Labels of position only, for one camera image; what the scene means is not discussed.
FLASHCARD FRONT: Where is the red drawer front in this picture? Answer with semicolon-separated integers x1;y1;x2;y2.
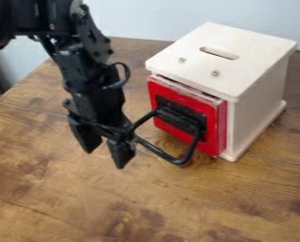
147;76;226;157

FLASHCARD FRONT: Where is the white wooden drawer box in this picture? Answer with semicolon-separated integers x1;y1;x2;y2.
146;23;296;162

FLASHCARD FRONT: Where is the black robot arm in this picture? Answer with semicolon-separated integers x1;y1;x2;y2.
0;0;135;169

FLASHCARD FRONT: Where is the black metal drawer handle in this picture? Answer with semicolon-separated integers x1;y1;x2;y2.
130;106;206;165

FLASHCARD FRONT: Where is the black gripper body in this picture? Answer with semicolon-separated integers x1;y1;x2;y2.
60;79;137;143

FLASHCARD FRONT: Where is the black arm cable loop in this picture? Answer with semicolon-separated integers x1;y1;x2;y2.
102;61;131;90

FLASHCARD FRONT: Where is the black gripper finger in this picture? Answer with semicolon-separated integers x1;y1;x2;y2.
68;117;103;153
106;140;135;169

